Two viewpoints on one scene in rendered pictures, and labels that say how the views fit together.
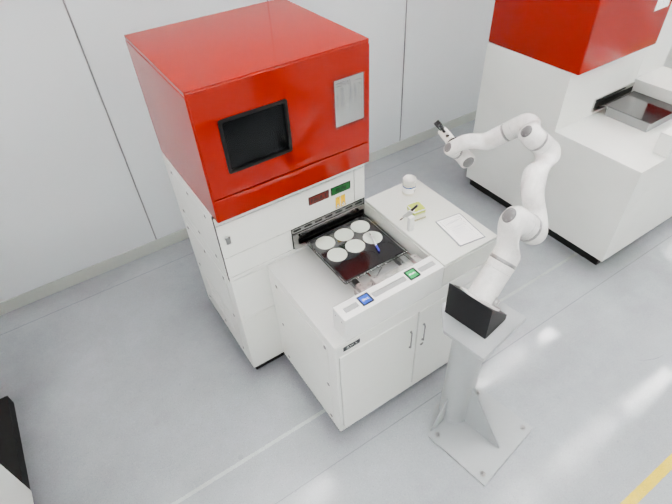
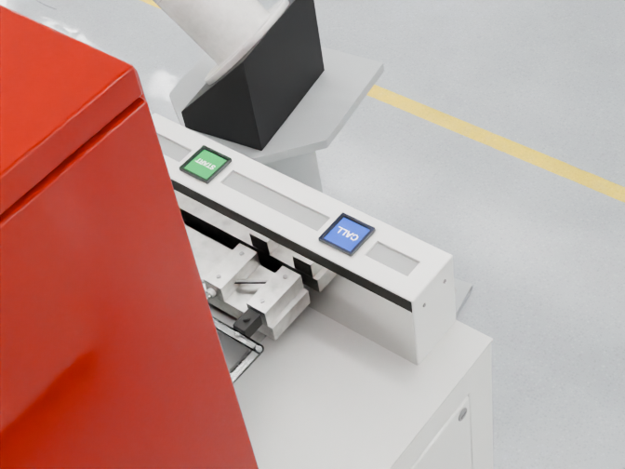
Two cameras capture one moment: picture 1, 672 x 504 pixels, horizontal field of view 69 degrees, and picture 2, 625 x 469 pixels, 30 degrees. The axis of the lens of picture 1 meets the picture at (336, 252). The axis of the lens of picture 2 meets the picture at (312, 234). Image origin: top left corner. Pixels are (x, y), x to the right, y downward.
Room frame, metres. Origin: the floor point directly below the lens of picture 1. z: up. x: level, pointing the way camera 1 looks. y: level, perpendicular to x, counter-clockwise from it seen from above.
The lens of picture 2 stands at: (1.70, 0.91, 2.13)
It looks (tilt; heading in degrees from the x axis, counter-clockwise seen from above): 47 degrees down; 257
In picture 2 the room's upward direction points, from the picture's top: 11 degrees counter-clockwise
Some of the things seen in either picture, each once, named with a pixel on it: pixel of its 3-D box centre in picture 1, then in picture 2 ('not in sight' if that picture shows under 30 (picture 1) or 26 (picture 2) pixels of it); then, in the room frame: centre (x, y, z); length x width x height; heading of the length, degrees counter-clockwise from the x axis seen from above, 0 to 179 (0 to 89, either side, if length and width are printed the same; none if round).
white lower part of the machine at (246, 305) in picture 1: (279, 267); not in sight; (2.21, 0.36, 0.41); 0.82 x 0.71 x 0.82; 121
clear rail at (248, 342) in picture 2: (377, 266); (161, 292); (1.67, -0.19, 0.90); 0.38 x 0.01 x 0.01; 121
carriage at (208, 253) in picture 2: (390, 280); (195, 262); (1.61, -0.25, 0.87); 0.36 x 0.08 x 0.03; 121
